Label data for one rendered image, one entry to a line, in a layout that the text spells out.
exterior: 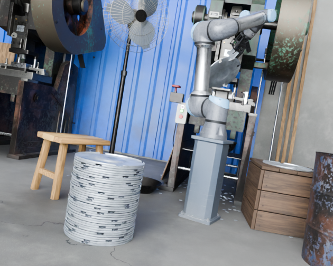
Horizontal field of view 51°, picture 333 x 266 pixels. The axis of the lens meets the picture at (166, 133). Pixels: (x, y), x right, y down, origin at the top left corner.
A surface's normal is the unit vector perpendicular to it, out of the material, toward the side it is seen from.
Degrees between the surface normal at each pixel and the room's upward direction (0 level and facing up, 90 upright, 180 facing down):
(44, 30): 137
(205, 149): 90
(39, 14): 119
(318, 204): 92
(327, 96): 90
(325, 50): 90
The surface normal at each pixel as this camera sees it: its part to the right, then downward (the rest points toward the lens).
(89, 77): -0.20, 0.02
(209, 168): -0.46, -0.03
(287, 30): -0.24, 0.35
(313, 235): -0.96, -0.11
